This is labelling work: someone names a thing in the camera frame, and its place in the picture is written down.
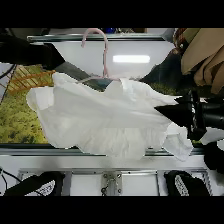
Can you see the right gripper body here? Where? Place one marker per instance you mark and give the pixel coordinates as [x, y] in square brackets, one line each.
[176, 111]

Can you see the white long-sleeved shirt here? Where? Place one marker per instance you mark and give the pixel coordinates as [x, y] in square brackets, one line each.
[100, 113]

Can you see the pink clothes hanger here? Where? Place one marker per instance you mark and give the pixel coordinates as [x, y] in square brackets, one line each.
[105, 50]

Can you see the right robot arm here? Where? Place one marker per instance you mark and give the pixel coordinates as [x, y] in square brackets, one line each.
[213, 115]

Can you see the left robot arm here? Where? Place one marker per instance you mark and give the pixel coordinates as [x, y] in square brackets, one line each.
[23, 50]

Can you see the orange clothes hanger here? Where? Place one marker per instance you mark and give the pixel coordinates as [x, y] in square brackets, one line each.
[30, 80]

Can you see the tan garment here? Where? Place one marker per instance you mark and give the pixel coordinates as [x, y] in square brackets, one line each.
[205, 50]

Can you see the checked garment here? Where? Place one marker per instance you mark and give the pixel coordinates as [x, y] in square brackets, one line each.
[179, 38]

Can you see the silver frame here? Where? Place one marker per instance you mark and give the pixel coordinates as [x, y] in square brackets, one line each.
[83, 161]

